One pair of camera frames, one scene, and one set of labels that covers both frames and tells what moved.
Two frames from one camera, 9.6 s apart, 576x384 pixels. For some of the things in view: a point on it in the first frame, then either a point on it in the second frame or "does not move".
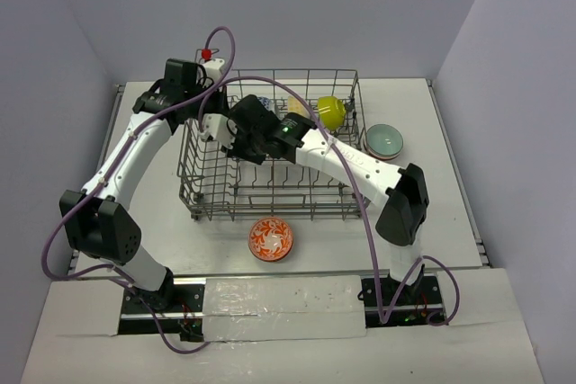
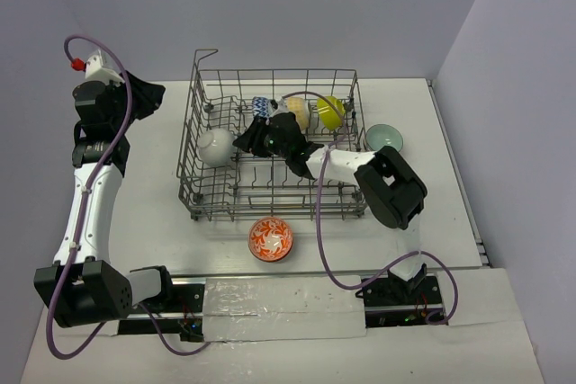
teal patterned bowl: x=384 y=139 does not move
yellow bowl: x=331 y=112 does not move
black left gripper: x=218 y=99 -> x=139 y=96
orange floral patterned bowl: x=271 y=238 does not move
